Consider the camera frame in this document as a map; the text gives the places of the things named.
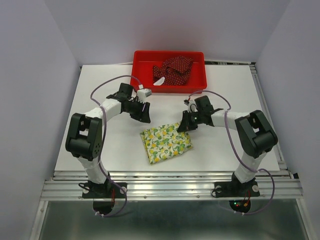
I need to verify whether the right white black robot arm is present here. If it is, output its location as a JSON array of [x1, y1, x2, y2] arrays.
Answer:
[[177, 95, 278, 198]]

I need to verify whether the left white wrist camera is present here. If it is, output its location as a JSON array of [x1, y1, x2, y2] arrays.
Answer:
[[136, 88, 152, 103]]

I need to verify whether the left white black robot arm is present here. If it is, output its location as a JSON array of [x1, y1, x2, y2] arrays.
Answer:
[[65, 83, 152, 199]]

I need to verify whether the red polka dot skirt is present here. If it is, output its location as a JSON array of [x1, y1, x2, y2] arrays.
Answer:
[[152, 56, 194, 86]]

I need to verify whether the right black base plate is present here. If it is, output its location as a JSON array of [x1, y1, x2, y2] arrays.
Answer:
[[211, 181, 261, 199]]

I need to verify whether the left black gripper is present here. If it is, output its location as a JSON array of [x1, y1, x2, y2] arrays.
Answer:
[[124, 98, 151, 124]]

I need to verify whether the lemon print skirt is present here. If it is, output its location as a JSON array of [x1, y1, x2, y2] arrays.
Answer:
[[140, 122, 193, 165]]

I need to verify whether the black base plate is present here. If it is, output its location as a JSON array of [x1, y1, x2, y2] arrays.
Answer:
[[78, 181, 128, 199], [211, 181, 261, 199]]

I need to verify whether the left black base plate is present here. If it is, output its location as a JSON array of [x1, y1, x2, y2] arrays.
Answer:
[[78, 181, 128, 199]]

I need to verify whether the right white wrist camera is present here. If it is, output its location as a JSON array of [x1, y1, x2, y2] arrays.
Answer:
[[183, 98, 197, 113]]

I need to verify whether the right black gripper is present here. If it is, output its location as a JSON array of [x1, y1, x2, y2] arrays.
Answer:
[[176, 109, 204, 132]]

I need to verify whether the aluminium mounting rail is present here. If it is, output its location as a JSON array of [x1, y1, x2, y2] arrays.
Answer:
[[30, 167, 316, 240]]

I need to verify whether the red plastic bin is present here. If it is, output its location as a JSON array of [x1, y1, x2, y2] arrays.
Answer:
[[131, 50, 207, 94]]

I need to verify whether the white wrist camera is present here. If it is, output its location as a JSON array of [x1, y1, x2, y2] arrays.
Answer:
[[183, 98, 197, 113], [136, 88, 152, 103]]

